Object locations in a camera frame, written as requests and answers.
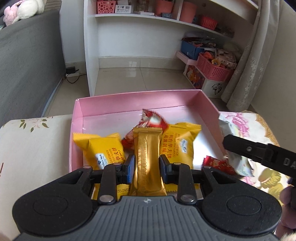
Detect white shelf unit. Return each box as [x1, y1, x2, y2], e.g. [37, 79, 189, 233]
[83, 0, 259, 98]

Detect person's right hand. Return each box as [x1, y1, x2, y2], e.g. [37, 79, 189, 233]
[277, 185, 296, 241]

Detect gold bar snack packet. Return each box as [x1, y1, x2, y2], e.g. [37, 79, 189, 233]
[132, 127, 167, 197]

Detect clear plastic container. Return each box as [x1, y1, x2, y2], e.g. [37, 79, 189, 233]
[133, 0, 154, 13]

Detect pink plush toy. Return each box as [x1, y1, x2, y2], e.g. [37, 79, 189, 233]
[3, 0, 24, 26]

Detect red candy packet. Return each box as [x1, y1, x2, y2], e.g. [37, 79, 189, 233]
[141, 109, 167, 129]
[121, 131, 135, 155]
[202, 155, 237, 175]

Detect grey sofa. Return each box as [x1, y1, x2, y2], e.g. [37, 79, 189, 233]
[0, 9, 66, 127]

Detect floral printed box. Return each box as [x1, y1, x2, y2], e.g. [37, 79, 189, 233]
[184, 65, 206, 90]

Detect pink cardboard box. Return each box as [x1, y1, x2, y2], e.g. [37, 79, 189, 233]
[69, 89, 228, 201]

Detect clear packet with white pastry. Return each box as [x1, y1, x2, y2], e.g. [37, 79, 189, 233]
[218, 115, 253, 178]

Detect pink lattice basket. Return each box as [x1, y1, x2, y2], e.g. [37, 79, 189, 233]
[97, 1, 117, 14]

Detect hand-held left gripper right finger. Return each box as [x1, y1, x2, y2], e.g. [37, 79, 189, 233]
[159, 154, 228, 205]

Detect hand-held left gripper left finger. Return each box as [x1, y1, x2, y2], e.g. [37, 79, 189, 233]
[67, 155, 135, 205]

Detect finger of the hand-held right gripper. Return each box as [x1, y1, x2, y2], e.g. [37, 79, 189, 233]
[222, 134, 270, 163]

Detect blue storage box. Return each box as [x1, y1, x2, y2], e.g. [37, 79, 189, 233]
[181, 40, 205, 60]

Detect large pink basket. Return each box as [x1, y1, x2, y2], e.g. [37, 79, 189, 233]
[196, 53, 234, 82]

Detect small red basket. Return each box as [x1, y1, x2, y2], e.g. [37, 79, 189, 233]
[200, 16, 218, 30]

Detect pink plastic pot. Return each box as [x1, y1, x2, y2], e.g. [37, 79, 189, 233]
[155, 0, 174, 16]
[180, 1, 198, 23]

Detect colourful printed box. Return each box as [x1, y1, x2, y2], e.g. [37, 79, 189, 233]
[215, 49, 238, 69]

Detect white plush toy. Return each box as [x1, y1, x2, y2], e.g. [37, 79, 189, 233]
[17, 0, 45, 20]

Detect white lace curtain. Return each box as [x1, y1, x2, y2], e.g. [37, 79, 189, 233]
[222, 0, 282, 112]

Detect white patterned storage box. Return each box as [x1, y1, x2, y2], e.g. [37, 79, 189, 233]
[202, 79, 228, 99]

